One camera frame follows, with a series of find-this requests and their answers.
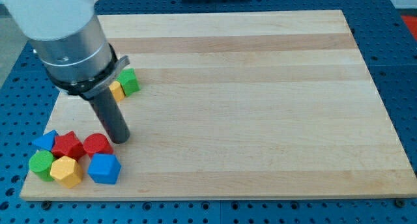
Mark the green star block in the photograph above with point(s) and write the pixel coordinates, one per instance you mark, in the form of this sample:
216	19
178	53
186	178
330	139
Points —
128	80

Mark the yellow hexagon block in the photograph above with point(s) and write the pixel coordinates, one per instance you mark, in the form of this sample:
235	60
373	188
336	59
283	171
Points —
67	172

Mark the red star block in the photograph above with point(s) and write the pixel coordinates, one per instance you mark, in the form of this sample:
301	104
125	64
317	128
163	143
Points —
68	145

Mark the light wooden board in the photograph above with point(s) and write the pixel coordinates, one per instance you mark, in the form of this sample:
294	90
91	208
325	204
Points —
246	105

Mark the red cylinder block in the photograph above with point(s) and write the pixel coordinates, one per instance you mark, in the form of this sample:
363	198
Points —
97	143

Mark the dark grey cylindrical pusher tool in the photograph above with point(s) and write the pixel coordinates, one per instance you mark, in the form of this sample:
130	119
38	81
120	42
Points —
106	109

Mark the yellow heart block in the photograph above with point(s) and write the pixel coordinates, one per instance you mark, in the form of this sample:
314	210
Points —
117	91

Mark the green cylinder block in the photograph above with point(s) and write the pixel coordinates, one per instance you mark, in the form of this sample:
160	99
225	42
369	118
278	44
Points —
40	164

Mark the blue cube block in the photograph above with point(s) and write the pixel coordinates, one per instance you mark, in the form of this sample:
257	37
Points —
104	168

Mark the blue triangle block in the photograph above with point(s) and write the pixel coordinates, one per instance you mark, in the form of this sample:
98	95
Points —
46	141

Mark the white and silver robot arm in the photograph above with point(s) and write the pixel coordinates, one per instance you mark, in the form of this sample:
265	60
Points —
69	40

